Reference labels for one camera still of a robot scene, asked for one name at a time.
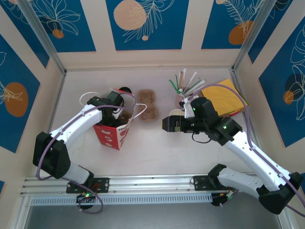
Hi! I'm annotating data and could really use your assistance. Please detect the yellow paper napkin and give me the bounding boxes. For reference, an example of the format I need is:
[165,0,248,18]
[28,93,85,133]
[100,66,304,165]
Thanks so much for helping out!
[201,79,248,113]

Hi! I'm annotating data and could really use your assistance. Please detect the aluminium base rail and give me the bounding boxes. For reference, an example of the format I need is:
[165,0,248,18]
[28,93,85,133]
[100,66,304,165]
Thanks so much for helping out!
[20,172,284,197]

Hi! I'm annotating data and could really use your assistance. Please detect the small circuit board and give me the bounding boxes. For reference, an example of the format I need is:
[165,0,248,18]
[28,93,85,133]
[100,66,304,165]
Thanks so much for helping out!
[211,192,235,208]
[75,192,98,204]

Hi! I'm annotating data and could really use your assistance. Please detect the red printed paper bag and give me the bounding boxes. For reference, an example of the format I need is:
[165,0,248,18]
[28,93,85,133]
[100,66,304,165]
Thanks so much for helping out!
[79,86,148,151]

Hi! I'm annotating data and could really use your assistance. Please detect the aluminium frame post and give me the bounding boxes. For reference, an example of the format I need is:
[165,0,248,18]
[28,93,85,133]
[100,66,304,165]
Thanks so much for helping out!
[231,0,274,72]
[17,0,67,75]

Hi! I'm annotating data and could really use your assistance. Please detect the coloured paper napkin stack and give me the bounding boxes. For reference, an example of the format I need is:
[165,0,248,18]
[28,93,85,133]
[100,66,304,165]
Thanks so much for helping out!
[226,104,248,117]

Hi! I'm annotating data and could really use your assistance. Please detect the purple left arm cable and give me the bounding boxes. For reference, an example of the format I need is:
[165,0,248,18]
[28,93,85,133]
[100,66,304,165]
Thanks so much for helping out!
[35,92,136,215]

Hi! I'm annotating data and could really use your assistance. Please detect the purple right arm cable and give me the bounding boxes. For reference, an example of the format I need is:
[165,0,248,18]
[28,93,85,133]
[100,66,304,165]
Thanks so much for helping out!
[187,83,305,218]

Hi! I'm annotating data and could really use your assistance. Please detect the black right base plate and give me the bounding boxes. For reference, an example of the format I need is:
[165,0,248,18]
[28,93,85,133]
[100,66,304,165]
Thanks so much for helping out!
[192,175,237,192]

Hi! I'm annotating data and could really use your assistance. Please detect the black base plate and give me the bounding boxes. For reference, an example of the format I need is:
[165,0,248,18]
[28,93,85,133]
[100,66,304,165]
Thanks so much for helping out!
[192,175,237,192]
[66,177,111,194]

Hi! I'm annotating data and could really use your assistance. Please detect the green paper cup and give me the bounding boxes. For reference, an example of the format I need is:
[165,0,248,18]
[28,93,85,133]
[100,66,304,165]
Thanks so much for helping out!
[168,108,186,118]

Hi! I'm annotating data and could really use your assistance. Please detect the white slotted cable duct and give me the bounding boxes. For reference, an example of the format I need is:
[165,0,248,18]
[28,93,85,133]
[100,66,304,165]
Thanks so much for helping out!
[30,193,213,206]

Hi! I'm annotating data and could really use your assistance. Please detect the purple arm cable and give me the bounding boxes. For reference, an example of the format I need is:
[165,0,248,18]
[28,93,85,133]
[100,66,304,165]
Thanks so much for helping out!
[35,92,136,215]
[187,83,305,218]

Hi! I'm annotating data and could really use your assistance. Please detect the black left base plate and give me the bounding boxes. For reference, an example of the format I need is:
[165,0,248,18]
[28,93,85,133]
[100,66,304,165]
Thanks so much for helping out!
[66,177,111,194]

